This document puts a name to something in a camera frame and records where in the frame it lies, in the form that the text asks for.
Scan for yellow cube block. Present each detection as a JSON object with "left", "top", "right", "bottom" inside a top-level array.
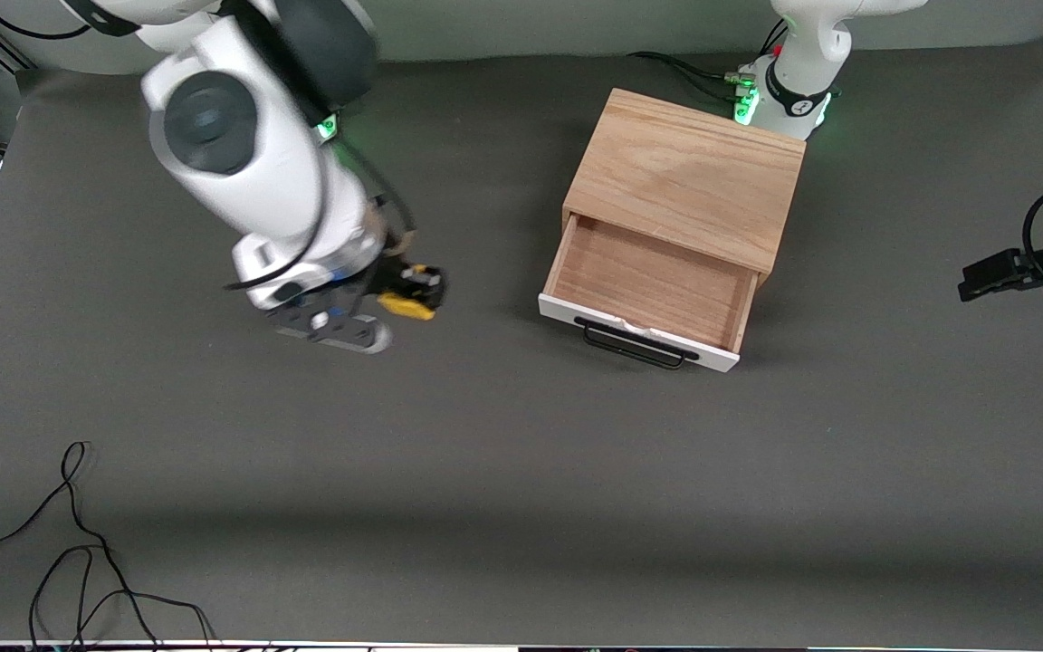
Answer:
[{"left": 379, "top": 291, "right": 437, "bottom": 321}]

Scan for black left arm base cables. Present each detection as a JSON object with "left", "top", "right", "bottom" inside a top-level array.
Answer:
[{"left": 628, "top": 23, "right": 789, "bottom": 101}]

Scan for black metal drawer handle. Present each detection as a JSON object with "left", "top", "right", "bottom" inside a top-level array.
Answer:
[{"left": 573, "top": 316, "right": 701, "bottom": 371}]

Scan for wooden drawer cabinet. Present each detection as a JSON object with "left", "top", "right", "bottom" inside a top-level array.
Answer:
[{"left": 562, "top": 88, "right": 806, "bottom": 287}]

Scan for white-fronted wooden drawer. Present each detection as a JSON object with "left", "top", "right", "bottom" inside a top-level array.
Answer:
[{"left": 538, "top": 213, "right": 761, "bottom": 374}]

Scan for loose black cable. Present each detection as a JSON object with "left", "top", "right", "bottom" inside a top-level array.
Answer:
[{"left": 0, "top": 441, "right": 219, "bottom": 649}]

